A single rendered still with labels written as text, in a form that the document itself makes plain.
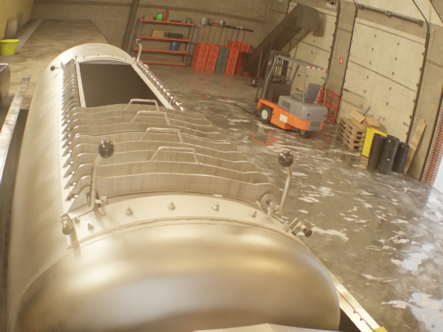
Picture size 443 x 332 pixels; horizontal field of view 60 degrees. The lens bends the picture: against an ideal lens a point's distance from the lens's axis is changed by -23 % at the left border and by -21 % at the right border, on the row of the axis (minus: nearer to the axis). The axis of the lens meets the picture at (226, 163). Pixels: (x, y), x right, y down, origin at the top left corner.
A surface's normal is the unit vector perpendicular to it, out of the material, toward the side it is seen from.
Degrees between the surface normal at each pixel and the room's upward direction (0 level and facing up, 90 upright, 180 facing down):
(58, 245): 37
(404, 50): 90
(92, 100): 90
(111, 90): 95
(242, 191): 90
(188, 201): 1
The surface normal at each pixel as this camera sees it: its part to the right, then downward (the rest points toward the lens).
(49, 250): -0.47, -0.71
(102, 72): 0.20, 0.57
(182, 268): 0.31, -0.26
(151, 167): 0.36, 0.40
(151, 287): 0.29, -0.03
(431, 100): -0.91, -0.05
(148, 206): 0.03, -0.91
